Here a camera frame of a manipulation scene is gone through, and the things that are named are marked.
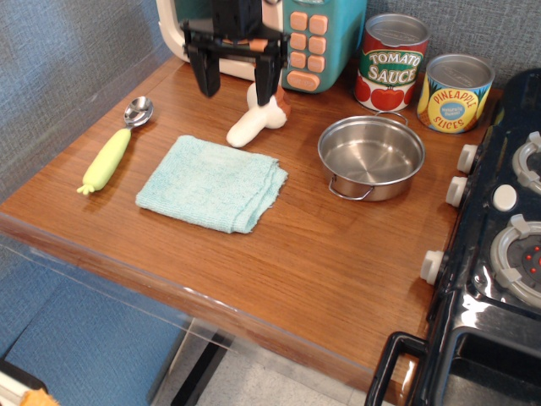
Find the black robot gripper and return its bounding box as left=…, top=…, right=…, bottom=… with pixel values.
left=180, top=1, right=288, bottom=106

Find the white brown toy mushroom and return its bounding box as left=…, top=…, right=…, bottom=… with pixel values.
left=227, top=83, right=292, bottom=148

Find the light blue folded cloth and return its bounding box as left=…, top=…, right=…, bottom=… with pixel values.
left=135, top=135, right=288, bottom=233

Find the teal toy microwave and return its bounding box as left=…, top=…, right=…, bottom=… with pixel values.
left=156, top=0, right=367, bottom=94

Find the tomato sauce can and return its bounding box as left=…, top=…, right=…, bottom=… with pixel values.
left=354, top=14, right=430, bottom=112

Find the small steel pot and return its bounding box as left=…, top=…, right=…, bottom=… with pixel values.
left=318, top=112, right=426, bottom=202

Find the pineapple slices can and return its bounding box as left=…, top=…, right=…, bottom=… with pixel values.
left=417, top=54, right=495, bottom=134

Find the black toy stove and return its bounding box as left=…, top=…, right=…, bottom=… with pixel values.
left=366, top=69, right=540, bottom=405

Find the orange fuzzy object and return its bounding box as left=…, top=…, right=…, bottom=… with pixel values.
left=19, top=389, right=59, bottom=406

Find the spoon with green handle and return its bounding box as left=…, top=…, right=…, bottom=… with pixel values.
left=77, top=96, right=154, bottom=195

